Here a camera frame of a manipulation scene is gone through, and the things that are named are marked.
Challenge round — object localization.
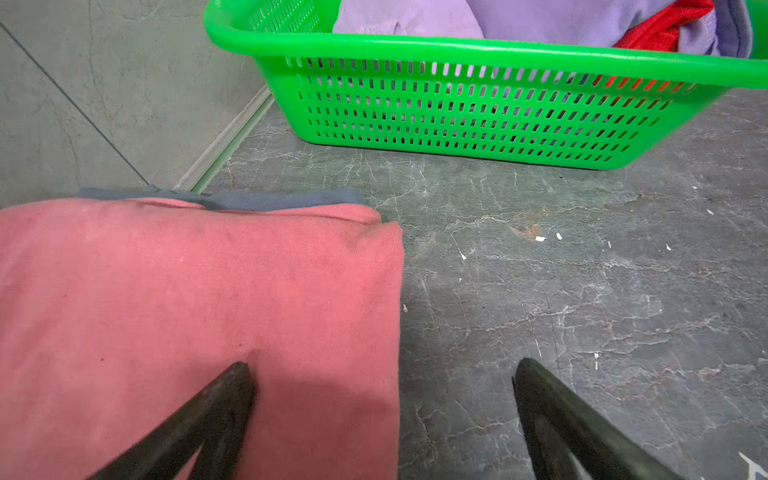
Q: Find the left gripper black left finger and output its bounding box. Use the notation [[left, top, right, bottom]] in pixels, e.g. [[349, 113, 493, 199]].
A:
[[91, 362, 256, 479]]

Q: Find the purple t-shirt with print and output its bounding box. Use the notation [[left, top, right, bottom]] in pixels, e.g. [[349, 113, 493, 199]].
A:
[[332, 0, 755, 58]]

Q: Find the red t-shirt in basket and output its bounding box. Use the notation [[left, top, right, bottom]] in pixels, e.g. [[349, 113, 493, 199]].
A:
[[615, 1, 717, 55]]

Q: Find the folded grey-blue t-shirt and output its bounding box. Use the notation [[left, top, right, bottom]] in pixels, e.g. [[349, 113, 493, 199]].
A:
[[76, 186, 365, 212]]

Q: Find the folded pink t-shirt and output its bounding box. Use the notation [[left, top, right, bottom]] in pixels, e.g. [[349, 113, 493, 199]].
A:
[[1, 199, 404, 479]]

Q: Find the green plastic laundry basket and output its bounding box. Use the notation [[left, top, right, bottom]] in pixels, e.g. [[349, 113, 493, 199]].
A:
[[202, 1, 767, 170]]

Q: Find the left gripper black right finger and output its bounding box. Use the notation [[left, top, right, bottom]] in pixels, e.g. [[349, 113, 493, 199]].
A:
[[512, 358, 680, 479]]

